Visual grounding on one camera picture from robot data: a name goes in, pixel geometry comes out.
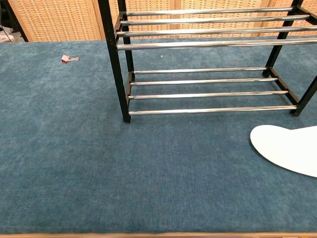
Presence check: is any white slipper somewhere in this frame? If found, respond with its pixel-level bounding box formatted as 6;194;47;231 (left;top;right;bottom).
250;124;317;179

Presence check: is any blue carpet mat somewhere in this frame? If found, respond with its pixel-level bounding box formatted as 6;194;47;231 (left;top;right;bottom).
0;36;317;235

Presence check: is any pink binder clip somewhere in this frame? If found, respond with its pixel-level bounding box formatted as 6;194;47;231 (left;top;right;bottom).
60;55;80;64

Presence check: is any woven wood-framed folding screen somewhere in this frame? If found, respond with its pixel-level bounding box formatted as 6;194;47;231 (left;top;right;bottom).
7;0;317;43

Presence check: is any black frame chrome shoe rack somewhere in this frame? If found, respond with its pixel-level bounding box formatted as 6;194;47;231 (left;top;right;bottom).
98;0;317;124

